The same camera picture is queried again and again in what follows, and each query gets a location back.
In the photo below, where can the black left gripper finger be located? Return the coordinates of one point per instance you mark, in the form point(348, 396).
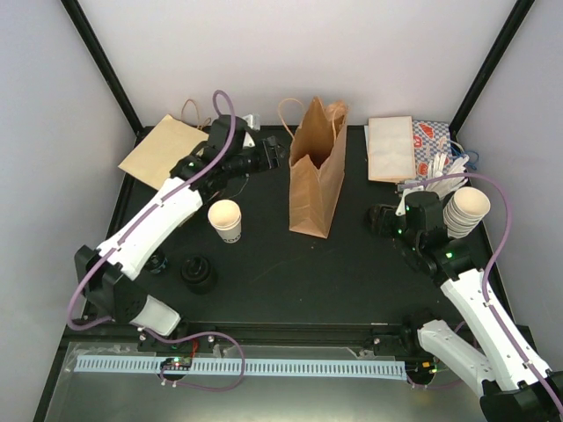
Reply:
point(280, 155)
point(272, 142)

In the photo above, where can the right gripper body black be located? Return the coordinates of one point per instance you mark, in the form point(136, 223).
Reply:
point(397, 234)

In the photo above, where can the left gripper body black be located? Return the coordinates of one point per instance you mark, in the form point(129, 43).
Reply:
point(269, 155)

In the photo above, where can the brown kraft paper bag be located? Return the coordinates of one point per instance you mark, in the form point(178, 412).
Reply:
point(317, 157)

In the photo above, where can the white paper cup black print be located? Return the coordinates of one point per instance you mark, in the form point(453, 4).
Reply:
point(226, 218)

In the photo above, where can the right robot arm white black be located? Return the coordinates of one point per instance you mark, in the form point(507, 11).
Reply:
point(511, 381)

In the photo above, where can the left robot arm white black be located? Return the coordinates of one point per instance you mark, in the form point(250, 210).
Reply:
point(107, 274)

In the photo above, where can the black lid stack right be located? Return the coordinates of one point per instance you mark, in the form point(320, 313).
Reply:
point(379, 219)

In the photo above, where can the black lid stack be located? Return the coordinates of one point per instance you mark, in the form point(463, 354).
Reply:
point(198, 274)
point(379, 219)

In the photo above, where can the bundle of white straws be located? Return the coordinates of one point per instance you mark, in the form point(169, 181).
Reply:
point(441, 166)

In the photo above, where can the white paper bag brown trim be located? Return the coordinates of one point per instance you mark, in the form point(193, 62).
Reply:
point(390, 149)

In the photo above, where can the stack of white paper cups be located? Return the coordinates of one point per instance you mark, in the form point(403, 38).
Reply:
point(464, 211)

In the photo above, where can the blue checkered paper bag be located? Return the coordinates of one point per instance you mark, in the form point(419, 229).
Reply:
point(432, 137)

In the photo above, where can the black lid stack left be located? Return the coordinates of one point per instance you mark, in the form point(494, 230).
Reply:
point(198, 274)

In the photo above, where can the black cup with blue band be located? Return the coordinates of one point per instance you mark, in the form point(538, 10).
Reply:
point(157, 262)

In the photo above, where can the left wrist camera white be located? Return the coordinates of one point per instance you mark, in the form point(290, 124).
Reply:
point(253, 127)

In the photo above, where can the tan paper bag with handles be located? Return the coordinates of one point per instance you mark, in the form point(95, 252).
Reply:
point(169, 141)

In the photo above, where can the light blue cable duct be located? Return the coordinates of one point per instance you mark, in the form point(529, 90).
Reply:
point(369, 369)

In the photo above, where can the black frame post left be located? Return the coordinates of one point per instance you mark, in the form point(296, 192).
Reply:
point(88, 36)

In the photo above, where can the black frame post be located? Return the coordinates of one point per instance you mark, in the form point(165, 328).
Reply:
point(88, 36)
point(501, 43)

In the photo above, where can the black frame post right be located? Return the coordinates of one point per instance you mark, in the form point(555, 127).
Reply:
point(501, 43)

